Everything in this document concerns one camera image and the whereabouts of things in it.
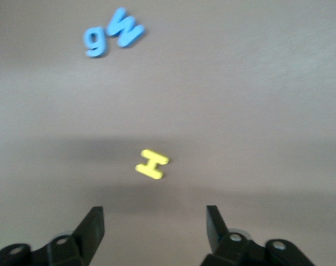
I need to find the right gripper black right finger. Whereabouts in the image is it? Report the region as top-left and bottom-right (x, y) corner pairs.
(198, 204), (315, 266)

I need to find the blue foam lowercase g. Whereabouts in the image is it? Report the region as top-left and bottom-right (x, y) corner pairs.
(83, 24), (109, 58)

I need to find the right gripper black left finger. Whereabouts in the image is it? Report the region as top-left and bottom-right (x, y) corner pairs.
(0, 206), (106, 266)

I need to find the brown table cover sheet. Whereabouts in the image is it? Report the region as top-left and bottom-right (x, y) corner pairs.
(0, 0), (336, 266)

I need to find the blue foam uppercase W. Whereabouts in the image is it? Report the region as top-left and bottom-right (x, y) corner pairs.
(106, 7), (145, 48)

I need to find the yellow foam uppercase H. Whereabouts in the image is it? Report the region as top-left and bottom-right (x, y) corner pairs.
(135, 149), (170, 180)

